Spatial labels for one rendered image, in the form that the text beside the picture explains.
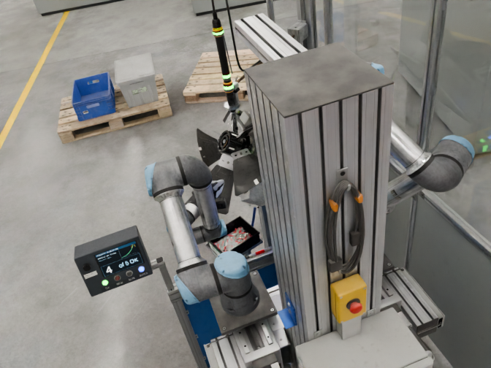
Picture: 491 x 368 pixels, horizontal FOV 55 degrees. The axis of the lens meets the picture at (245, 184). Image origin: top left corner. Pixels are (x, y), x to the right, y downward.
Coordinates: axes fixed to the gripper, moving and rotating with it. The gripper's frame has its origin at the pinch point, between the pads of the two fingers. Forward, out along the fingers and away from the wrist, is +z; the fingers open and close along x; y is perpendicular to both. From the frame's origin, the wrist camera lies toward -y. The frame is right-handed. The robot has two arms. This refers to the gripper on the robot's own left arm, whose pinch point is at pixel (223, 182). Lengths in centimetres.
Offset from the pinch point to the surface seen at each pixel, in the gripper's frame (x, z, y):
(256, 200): 21.0, 13.9, -4.3
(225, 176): 10.4, 15.4, 13.1
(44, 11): 37, 378, 688
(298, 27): -40, 82, -4
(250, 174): 0.1, 9.2, -9.1
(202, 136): 2, 33, 39
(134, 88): 56, 168, 254
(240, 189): 3.0, 0.9, -8.3
